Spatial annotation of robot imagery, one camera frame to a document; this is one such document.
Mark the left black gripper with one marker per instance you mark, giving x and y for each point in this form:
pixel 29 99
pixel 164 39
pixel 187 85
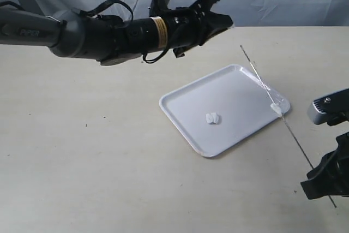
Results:
pixel 194 26

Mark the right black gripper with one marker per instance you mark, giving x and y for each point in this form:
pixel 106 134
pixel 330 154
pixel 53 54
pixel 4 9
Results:
pixel 330 177

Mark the white piece skewer handle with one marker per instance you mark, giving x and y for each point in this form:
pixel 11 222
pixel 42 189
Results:
pixel 277 109

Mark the thin metal skewer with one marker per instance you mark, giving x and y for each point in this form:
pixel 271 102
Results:
pixel 273 101

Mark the white skewer piece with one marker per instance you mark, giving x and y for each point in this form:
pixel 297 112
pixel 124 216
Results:
pixel 215 118

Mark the white piece skewer tip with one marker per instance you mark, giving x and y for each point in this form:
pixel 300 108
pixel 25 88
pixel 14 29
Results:
pixel 210 119

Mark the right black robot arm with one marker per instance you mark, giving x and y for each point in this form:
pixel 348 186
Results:
pixel 330 177

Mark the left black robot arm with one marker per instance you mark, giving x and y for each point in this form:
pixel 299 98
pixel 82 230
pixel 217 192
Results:
pixel 108 39

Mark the white rectangular plastic tray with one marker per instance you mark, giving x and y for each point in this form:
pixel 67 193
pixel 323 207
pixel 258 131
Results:
pixel 236 94

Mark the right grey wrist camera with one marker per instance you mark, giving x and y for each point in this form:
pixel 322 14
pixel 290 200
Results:
pixel 331 109

